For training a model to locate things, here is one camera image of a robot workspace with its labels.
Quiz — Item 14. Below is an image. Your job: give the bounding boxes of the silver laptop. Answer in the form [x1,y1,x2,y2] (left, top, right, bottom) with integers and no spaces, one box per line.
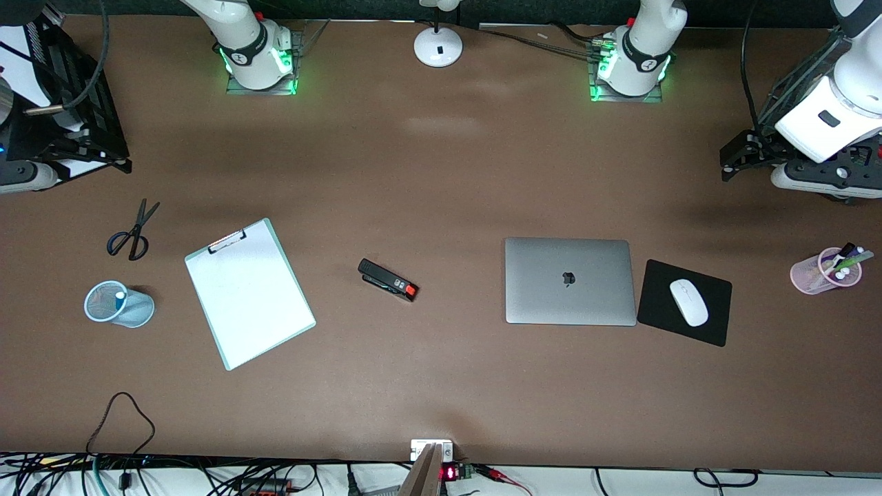
[504,238,637,327]

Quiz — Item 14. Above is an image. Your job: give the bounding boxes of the black stacked paper tray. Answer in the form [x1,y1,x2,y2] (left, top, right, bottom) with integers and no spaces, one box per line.
[0,0,132,192]

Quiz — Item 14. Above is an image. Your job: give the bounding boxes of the black scissors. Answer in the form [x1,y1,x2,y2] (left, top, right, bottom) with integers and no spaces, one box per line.
[106,198,161,261]

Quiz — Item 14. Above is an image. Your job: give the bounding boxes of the pink translucent pen cup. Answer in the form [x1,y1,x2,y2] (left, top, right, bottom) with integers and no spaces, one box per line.
[790,247,863,296]

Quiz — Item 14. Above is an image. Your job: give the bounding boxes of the light blue mesh cup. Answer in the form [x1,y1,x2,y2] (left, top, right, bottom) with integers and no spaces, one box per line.
[84,280,155,329]

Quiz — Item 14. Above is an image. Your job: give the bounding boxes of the white computer mouse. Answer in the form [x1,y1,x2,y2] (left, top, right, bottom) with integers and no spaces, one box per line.
[669,278,710,327]

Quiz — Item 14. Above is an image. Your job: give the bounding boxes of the black mouse pad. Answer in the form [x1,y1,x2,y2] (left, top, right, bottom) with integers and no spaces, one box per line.
[637,259,733,348]

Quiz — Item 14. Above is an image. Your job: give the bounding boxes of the white clipboard green edge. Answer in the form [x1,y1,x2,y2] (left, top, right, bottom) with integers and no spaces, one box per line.
[184,218,317,371]

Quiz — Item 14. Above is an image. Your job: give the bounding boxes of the black stapler red tip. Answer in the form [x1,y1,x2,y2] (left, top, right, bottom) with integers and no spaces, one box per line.
[358,258,420,302]

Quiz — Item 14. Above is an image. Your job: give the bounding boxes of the white round lamp base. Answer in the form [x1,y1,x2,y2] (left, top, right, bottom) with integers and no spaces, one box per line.
[413,0,464,68]

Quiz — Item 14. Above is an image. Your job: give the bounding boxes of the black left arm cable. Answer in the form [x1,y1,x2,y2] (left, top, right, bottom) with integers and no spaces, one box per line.
[740,0,766,135]

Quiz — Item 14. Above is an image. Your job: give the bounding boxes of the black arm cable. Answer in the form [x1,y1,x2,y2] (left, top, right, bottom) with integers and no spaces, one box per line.
[41,0,111,112]
[740,0,766,135]

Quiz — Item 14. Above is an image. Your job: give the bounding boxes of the dark wire mesh organizer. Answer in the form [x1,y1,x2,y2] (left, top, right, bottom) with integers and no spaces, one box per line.
[755,28,882,205]

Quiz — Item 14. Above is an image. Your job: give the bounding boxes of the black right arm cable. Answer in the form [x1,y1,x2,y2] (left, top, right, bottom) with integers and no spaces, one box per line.
[41,0,111,112]

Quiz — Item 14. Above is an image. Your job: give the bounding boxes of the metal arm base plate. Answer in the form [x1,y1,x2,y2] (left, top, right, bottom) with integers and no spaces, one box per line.
[226,29,330,96]
[589,34,664,103]

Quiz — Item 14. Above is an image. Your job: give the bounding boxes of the black table cables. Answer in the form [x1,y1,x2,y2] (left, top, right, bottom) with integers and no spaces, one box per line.
[479,21,611,61]

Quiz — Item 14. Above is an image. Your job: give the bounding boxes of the thin black looped cable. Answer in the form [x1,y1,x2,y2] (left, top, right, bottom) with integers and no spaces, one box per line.
[85,392,156,457]

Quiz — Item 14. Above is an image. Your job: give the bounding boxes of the black cable coil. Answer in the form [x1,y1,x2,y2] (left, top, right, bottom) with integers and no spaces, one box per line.
[693,468,760,488]

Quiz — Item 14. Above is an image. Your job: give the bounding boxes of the tangled black cable bundle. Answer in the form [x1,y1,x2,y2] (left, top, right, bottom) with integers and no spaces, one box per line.
[0,451,414,496]

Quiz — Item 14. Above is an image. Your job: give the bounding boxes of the red wire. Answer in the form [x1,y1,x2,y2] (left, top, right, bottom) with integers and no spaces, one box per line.
[475,464,533,496]

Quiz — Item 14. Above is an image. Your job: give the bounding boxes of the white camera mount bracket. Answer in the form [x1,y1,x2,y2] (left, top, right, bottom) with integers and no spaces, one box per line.
[411,440,454,462]

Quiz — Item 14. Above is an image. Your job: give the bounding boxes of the grey camera mount beam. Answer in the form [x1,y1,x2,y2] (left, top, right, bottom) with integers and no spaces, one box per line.
[398,444,444,496]

